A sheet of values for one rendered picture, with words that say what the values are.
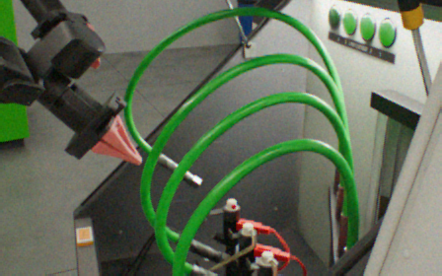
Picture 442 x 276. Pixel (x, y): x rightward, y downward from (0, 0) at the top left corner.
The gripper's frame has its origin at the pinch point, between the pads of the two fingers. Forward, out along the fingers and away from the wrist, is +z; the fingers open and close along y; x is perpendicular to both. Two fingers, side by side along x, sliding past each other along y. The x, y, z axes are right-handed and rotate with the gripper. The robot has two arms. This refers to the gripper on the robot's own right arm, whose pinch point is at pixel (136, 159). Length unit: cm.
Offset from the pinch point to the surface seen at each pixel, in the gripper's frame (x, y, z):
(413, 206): -33.2, 26.6, 13.6
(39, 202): 212, -146, 23
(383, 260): -31.6, 20.8, 17.3
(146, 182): -8.8, 1.8, 1.4
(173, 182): -16.0, 7.0, 1.8
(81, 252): 14.1, -27.8, 8.6
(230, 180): -22.7, 14.0, 4.1
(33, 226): 184, -143, 26
